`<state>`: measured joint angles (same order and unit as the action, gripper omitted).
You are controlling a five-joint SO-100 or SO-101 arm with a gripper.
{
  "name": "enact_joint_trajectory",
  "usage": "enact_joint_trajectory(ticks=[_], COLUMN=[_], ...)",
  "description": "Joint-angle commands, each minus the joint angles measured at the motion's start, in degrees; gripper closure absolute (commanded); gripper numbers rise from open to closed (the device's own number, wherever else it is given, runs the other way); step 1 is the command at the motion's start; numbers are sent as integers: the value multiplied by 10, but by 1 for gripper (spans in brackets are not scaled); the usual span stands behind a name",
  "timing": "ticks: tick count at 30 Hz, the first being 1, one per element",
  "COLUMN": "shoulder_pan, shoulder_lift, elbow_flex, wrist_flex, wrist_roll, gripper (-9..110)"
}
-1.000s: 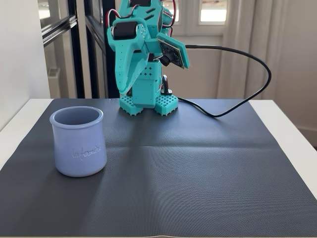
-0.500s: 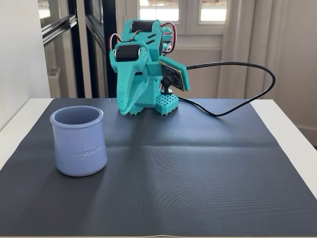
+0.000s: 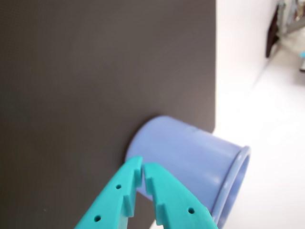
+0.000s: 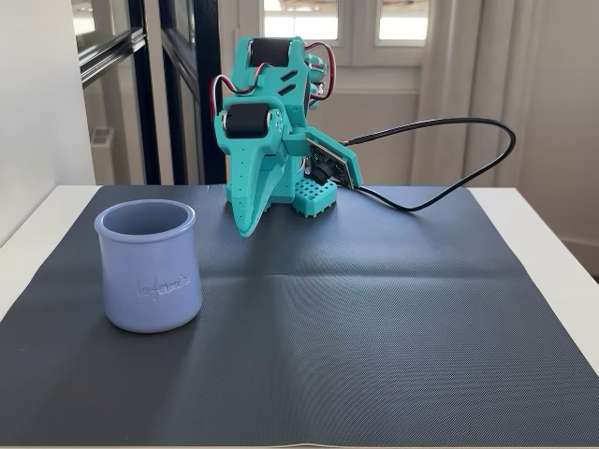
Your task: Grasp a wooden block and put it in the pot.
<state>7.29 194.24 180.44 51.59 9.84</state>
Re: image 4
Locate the teal gripper black servo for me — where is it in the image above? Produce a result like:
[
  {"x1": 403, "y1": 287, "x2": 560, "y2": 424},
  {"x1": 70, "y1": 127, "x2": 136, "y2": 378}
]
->
[{"x1": 213, "y1": 94, "x2": 306, "y2": 239}]

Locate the lavender ceramic pot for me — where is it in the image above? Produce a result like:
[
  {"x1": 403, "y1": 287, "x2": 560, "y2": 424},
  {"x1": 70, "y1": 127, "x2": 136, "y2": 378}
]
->
[{"x1": 93, "y1": 199, "x2": 204, "y2": 334}]

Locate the black framed glass door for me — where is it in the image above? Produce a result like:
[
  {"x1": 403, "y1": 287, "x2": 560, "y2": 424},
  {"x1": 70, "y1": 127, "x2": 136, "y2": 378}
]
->
[
  {"x1": 72, "y1": 0, "x2": 163, "y2": 186},
  {"x1": 158, "y1": 0, "x2": 226, "y2": 186}
]

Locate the dark grey textured mat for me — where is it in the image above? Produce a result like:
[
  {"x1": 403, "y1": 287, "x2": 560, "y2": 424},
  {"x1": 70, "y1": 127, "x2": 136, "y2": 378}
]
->
[{"x1": 0, "y1": 183, "x2": 599, "y2": 448}]

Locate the white framed window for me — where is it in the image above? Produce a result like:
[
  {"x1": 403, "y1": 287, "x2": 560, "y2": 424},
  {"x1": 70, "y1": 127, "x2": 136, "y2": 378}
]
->
[{"x1": 232, "y1": 0, "x2": 434, "y2": 66}]

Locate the white curtain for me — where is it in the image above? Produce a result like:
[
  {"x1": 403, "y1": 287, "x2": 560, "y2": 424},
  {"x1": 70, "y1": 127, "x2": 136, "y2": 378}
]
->
[{"x1": 418, "y1": 0, "x2": 534, "y2": 188}]

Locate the camera module teal mount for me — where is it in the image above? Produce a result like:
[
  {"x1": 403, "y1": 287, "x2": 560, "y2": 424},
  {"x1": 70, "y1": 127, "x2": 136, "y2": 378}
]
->
[{"x1": 283, "y1": 128, "x2": 365, "y2": 191}]

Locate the red black servo wire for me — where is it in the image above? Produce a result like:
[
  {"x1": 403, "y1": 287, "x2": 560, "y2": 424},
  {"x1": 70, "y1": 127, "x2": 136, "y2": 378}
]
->
[
  {"x1": 209, "y1": 74, "x2": 258, "y2": 121},
  {"x1": 302, "y1": 41, "x2": 337, "y2": 102}
]

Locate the black camera cable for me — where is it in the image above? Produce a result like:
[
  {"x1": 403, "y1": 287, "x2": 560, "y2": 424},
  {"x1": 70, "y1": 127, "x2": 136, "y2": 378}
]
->
[{"x1": 343, "y1": 117, "x2": 518, "y2": 212}]

